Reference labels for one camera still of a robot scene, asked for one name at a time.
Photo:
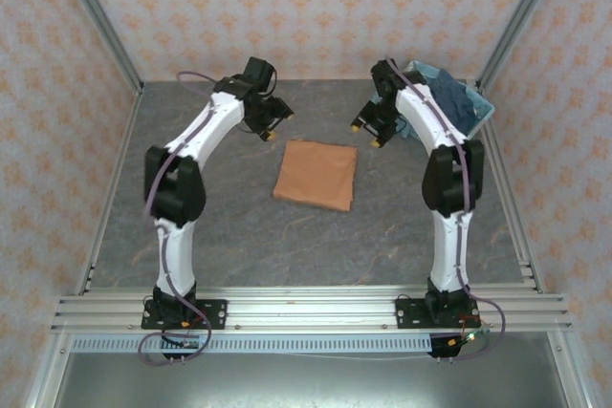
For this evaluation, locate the orange t-shirt with blue print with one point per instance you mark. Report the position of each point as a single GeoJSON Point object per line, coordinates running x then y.
{"type": "Point", "coordinates": [315, 174]}

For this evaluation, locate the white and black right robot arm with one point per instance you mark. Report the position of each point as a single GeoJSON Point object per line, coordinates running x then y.
{"type": "Point", "coordinates": [449, 255]}

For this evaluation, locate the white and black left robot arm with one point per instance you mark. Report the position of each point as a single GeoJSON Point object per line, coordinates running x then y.
{"type": "Point", "coordinates": [174, 255]}

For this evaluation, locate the light blue printed t-shirt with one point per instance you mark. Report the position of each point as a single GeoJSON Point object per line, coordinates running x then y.
{"type": "Point", "coordinates": [425, 71]}

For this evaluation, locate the dark blue t-shirt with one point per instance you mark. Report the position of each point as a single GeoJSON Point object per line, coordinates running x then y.
{"type": "Point", "coordinates": [454, 97]}

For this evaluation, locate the light blue plastic basket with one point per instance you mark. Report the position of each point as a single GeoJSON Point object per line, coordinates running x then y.
{"type": "Point", "coordinates": [484, 116]}

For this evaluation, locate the small circuit board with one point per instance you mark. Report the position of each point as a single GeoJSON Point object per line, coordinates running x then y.
{"type": "Point", "coordinates": [478, 334]}
{"type": "Point", "coordinates": [189, 344]}

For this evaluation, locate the grey metal sheet panel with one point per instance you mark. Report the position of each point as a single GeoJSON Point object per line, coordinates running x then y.
{"type": "Point", "coordinates": [311, 384]}

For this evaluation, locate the aluminium side rail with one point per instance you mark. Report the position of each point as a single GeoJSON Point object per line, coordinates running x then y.
{"type": "Point", "coordinates": [115, 178]}
{"type": "Point", "coordinates": [511, 217]}

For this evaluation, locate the aluminium frame post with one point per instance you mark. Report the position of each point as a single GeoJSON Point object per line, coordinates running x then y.
{"type": "Point", "coordinates": [95, 16]}
{"type": "Point", "coordinates": [521, 16]}

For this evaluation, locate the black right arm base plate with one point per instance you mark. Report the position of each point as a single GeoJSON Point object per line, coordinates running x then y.
{"type": "Point", "coordinates": [408, 313]}

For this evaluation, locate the aluminium mounting rail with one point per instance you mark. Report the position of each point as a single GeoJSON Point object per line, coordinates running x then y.
{"type": "Point", "coordinates": [311, 312]}

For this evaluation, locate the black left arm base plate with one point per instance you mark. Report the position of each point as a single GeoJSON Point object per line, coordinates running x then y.
{"type": "Point", "coordinates": [212, 312]}

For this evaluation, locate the aluminium frame leg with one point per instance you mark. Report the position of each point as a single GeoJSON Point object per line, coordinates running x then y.
{"type": "Point", "coordinates": [45, 374]}
{"type": "Point", "coordinates": [571, 374]}

